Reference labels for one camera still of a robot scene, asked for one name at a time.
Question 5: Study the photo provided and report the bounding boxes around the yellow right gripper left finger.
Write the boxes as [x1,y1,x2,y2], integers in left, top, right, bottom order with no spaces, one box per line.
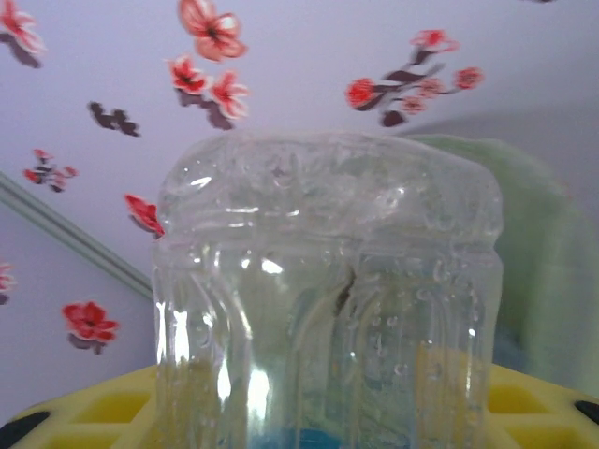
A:
[0,364,163,449]

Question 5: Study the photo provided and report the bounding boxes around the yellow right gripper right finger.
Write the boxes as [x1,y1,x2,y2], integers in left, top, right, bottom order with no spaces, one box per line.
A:
[486,362,599,449]

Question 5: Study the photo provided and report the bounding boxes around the clear plastic bottle blue label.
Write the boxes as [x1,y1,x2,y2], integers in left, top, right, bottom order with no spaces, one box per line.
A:
[150,130,505,449]

